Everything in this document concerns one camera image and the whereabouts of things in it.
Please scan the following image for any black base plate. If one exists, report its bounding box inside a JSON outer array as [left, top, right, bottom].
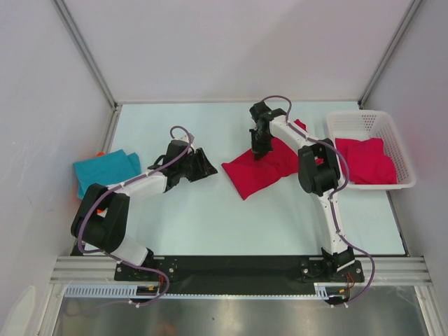
[[113, 255, 365, 295]]

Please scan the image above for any white plastic basket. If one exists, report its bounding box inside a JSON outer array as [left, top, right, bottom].
[[327, 110, 417, 190]]

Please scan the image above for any red t shirt in basket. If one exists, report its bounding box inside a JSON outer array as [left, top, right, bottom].
[[335, 138, 398, 185]]

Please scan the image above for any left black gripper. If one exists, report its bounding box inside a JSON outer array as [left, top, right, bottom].
[[177, 148, 217, 182]]

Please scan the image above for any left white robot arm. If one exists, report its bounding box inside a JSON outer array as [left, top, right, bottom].
[[71, 139, 218, 280]]

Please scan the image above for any white slotted cable duct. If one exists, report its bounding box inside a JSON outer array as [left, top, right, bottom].
[[64, 284, 348, 300]]

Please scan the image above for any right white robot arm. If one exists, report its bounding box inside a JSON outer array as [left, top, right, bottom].
[[249, 101, 354, 281]]

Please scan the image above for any teal folded t shirt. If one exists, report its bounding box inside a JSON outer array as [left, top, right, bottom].
[[73, 149, 141, 200]]

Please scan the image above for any red t shirt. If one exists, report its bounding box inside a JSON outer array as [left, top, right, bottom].
[[335, 138, 398, 185], [220, 118, 309, 202]]

